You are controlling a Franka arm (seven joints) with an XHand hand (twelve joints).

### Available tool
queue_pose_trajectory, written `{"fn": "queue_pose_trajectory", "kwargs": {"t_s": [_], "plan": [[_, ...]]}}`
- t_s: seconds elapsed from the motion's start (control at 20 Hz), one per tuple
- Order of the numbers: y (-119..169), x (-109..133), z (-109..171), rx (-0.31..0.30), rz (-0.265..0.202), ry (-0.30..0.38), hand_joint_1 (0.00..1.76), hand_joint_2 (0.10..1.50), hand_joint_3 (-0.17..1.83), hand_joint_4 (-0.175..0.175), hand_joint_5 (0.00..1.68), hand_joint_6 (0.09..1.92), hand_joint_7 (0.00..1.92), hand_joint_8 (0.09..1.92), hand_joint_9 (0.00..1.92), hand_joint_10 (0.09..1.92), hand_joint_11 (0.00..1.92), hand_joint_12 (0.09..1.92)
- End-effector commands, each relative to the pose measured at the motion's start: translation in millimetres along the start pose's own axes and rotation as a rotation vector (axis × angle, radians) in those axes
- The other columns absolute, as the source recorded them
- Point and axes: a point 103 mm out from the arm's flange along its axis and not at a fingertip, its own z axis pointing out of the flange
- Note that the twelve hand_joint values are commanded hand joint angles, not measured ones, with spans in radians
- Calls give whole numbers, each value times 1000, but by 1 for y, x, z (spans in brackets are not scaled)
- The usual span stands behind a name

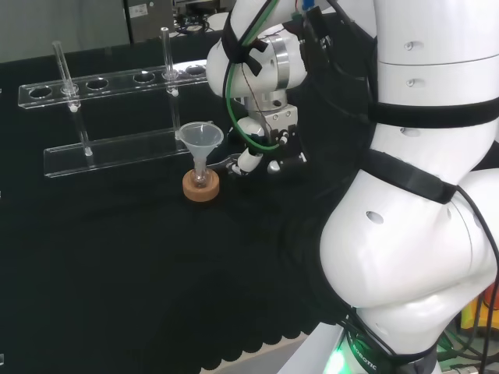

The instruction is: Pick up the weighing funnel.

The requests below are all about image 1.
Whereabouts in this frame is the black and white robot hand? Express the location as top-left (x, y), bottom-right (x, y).
top-left (228, 104), bottom-right (309, 178)

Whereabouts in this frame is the clear glass weighing funnel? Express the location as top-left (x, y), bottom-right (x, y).
top-left (207, 153), bottom-right (245, 175)

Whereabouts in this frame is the clear plastic funnel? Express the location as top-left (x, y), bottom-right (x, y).
top-left (175, 122), bottom-right (225, 183)

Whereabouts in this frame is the clear acrylic funnel stand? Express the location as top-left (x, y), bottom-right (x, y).
top-left (17, 26), bottom-right (220, 179)

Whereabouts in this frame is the small round-bottom glass flask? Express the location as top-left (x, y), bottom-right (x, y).
top-left (192, 157), bottom-right (212, 191)

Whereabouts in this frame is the grey metal cabinet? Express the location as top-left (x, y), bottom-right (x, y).
top-left (123, 0), bottom-right (175, 44)

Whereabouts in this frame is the black bench cloth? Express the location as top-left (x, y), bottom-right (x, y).
top-left (0, 11), bottom-right (379, 372)

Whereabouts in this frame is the yellow stop button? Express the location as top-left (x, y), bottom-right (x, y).
top-left (461, 278), bottom-right (499, 333)

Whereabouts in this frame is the green cable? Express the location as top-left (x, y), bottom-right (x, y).
top-left (223, 0), bottom-right (282, 151)

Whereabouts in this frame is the cork ring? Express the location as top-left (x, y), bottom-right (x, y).
top-left (182, 168), bottom-right (221, 203)

